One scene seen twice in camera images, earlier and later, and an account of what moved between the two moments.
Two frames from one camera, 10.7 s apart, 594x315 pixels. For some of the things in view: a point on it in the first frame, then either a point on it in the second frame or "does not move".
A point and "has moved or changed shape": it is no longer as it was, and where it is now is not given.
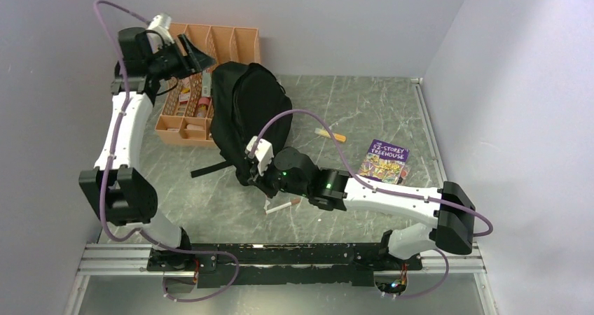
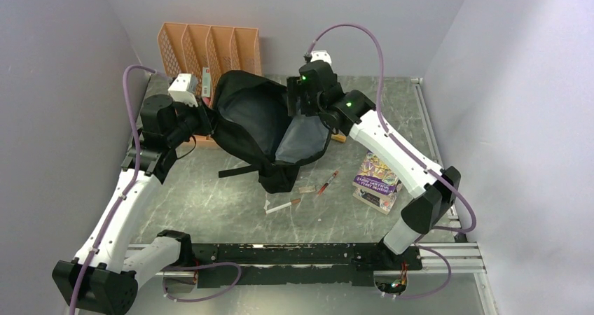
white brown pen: [281, 206] does not move
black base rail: [218, 265] does not move
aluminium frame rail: [121, 260] does not move
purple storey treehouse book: [384, 162] does not move
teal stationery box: [206, 84] does not move
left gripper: [198, 61] → [205, 127]
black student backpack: [246, 100] has moved or changed shape
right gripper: [261, 181] → [295, 88]
